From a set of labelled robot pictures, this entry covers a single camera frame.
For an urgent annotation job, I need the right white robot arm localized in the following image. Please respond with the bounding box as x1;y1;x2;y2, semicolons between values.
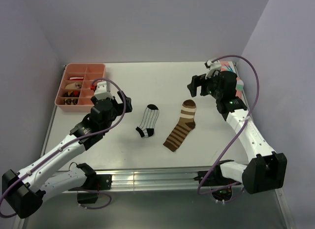
187;71;287;194

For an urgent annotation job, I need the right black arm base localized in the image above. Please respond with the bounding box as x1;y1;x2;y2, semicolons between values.
194;169;235;201

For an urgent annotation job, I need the pink patterned sock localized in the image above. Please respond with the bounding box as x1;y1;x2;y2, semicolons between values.
220;61;244;98

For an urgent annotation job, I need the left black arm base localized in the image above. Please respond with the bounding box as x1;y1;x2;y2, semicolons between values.
77;174;112;204

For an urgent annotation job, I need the brown striped sock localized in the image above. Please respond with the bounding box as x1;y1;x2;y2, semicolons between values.
163;99;196;152

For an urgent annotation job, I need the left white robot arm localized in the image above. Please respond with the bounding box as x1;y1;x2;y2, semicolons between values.
0;91;132;219

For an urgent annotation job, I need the pink divided organizer tray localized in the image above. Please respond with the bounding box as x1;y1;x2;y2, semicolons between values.
55;63;106;113

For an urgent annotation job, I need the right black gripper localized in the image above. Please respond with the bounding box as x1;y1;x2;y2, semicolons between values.
187;71;223;99

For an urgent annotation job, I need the white black striped sock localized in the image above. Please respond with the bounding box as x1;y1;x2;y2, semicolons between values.
136;104;159;138

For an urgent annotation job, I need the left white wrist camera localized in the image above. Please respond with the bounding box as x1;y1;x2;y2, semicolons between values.
90;81;113;100

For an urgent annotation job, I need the dark argyle rolled sock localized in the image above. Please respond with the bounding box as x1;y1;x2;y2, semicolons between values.
63;91;80;98

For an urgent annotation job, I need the beige rolled sock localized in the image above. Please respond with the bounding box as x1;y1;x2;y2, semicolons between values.
65;82;82;90

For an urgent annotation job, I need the red white rolled sock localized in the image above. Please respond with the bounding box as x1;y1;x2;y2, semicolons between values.
69;76;84;81

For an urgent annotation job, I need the brown argyle rolled sock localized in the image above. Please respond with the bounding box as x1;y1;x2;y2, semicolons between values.
63;98;78;105

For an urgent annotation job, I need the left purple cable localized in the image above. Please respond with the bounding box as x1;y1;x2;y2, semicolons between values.
0;77;127;218

